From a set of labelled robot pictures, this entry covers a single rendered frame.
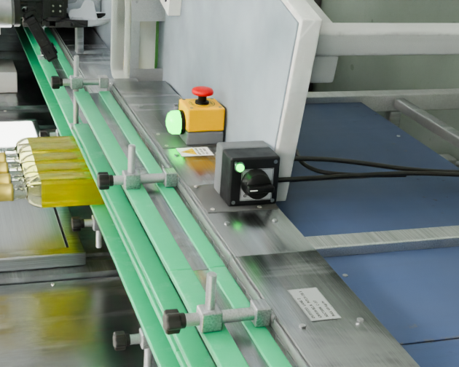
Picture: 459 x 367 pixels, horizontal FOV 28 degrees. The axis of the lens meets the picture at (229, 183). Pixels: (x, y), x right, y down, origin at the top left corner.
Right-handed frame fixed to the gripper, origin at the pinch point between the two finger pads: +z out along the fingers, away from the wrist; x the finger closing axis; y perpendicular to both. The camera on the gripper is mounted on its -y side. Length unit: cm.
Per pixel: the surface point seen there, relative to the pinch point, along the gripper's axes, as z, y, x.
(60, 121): -6.8, -30.4, 16.6
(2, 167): -25.1, -24.7, -26.3
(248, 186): 6, -4, -88
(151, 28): 9.8, 0.0, -7.3
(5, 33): -9, -39, 143
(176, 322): -13, -8, -118
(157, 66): 11.7, -9.0, -7.6
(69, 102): -5.8, -22.8, 9.4
